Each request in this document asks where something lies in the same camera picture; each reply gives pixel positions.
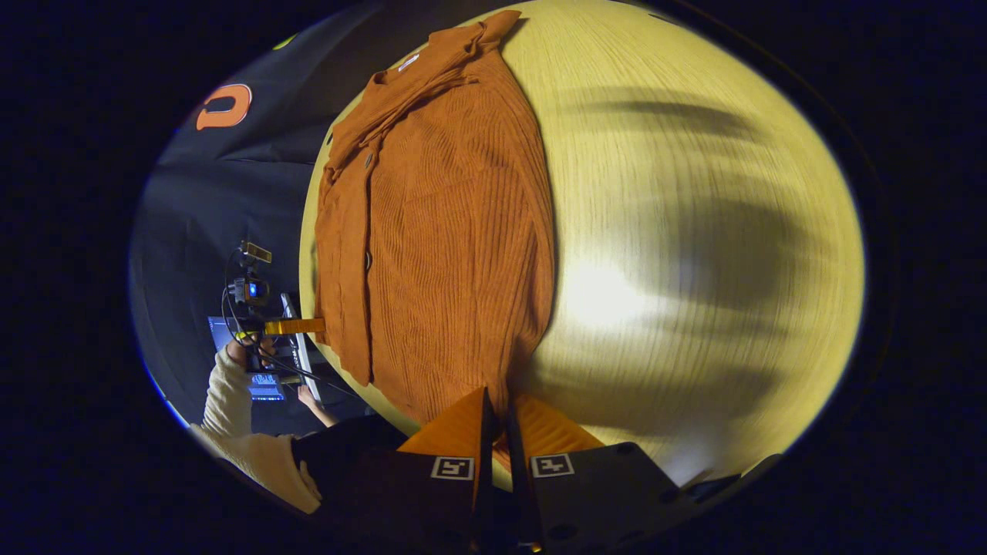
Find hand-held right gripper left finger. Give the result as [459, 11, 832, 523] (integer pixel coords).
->
[324, 387, 497, 554]

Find person's cream sleeved upper arm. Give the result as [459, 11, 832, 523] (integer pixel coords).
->
[191, 428, 323, 516]

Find blue screen monitor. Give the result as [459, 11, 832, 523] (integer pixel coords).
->
[207, 315, 287, 403]

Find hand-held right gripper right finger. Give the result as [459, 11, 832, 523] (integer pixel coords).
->
[505, 393, 683, 554]

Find person's black clothing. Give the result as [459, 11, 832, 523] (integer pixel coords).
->
[291, 416, 433, 510]

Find black cable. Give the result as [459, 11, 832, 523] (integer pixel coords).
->
[254, 358, 360, 401]

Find black backdrop cloth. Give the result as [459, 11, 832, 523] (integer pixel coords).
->
[130, 0, 386, 432]

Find orange ribbed coat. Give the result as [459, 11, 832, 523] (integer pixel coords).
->
[312, 9, 558, 471]

